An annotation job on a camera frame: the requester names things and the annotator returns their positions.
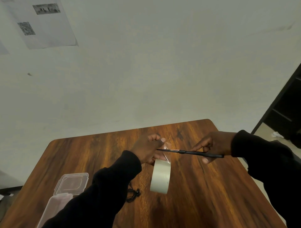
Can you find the black scissors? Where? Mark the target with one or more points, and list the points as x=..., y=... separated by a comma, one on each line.
x=195, y=153

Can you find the person's right thumb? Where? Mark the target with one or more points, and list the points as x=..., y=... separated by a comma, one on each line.
x=208, y=160

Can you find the person's left fingers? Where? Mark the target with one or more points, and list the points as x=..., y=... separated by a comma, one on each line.
x=157, y=139

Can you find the person's right forearm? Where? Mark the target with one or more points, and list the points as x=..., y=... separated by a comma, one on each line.
x=270, y=159

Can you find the clear tape roll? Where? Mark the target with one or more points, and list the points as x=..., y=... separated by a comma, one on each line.
x=160, y=177

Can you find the person's left forearm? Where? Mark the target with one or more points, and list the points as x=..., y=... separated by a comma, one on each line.
x=103, y=190

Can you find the dark shelf unit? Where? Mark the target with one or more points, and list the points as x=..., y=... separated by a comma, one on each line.
x=285, y=110

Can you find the crumpled white paper scrap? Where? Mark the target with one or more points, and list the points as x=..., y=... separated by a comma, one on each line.
x=277, y=134

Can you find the person's left hand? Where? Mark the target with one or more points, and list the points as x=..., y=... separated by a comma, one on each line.
x=144, y=150

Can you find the white printed paper sheet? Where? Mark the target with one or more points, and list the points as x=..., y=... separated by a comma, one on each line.
x=47, y=25

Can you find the clear plastic lidded box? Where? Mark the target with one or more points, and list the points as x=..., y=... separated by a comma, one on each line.
x=67, y=189

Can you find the person's right hand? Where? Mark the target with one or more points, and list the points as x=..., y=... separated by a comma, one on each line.
x=219, y=143

